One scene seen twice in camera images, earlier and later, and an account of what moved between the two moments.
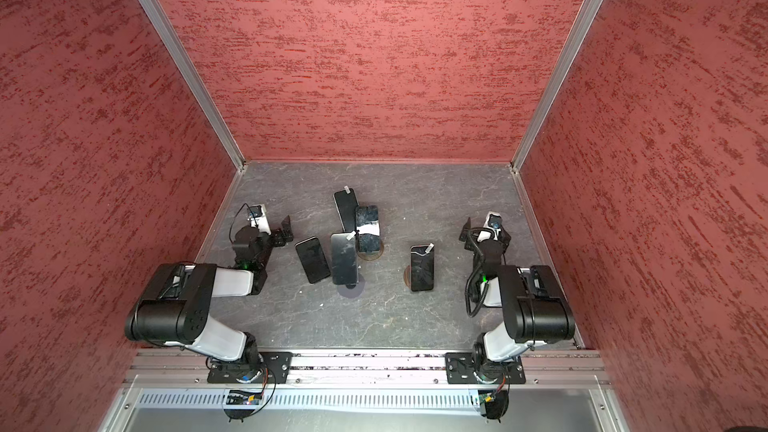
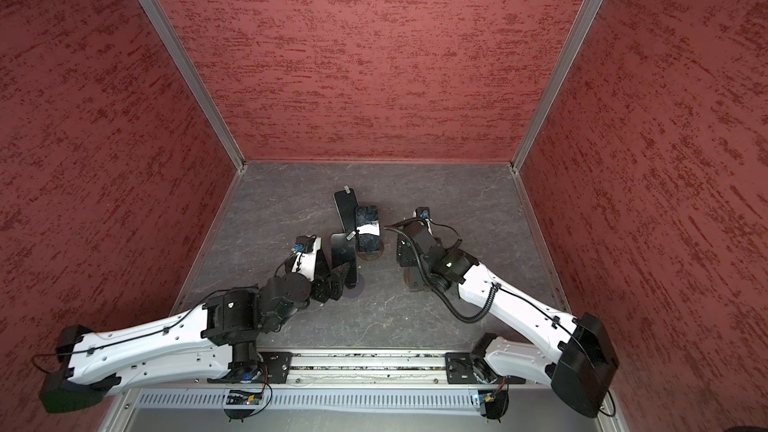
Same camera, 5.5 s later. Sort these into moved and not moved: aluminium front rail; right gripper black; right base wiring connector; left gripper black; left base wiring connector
Moved: left gripper black; right gripper black
Not moved: aluminium front rail; right base wiring connector; left base wiring connector
